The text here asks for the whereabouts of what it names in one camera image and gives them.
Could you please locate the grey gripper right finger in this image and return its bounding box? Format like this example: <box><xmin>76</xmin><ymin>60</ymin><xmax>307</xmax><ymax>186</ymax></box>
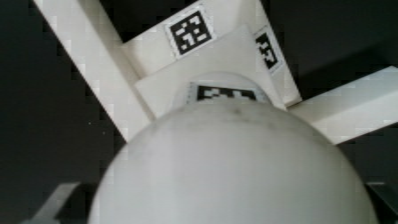
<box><xmin>366</xmin><ymin>182</ymin><xmax>398</xmax><ymax>217</ymax></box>

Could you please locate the white right fence wall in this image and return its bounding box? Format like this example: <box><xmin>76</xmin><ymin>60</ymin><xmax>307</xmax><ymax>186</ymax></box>
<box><xmin>290</xmin><ymin>66</ymin><xmax>398</xmax><ymax>144</ymax></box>

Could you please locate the white fence wall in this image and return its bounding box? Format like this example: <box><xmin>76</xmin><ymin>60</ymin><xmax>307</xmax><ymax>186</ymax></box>
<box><xmin>290</xmin><ymin>66</ymin><xmax>398</xmax><ymax>144</ymax></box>
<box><xmin>34</xmin><ymin>0</ymin><xmax>153</xmax><ymax>141</ymax></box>

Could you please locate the white lamp bulb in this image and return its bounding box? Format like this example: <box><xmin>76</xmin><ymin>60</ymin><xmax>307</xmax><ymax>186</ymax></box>
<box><xmin>87</xmin><ymin>71</ymin><xmax>380</xmax><ymax>224</ymax></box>

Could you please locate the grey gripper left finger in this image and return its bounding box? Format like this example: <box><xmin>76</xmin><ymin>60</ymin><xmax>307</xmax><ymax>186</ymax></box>
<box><xmin>19</xmin><ymin>182</ymin><xmax>80</xmax><ymax>224</ymax></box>

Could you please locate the white lamp base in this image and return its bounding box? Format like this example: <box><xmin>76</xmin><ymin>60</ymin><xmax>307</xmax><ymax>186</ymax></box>
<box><xmin>122</xmin><ymin>0</ymin><xmax>302</xmax><ymax>115</ymax></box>

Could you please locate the white front fence wall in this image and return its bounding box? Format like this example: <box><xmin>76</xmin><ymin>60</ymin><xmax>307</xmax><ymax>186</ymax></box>
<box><xmin>34</xmin><ymin>0</ymin><xmax>153</xmax><ymax>141</ymax></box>

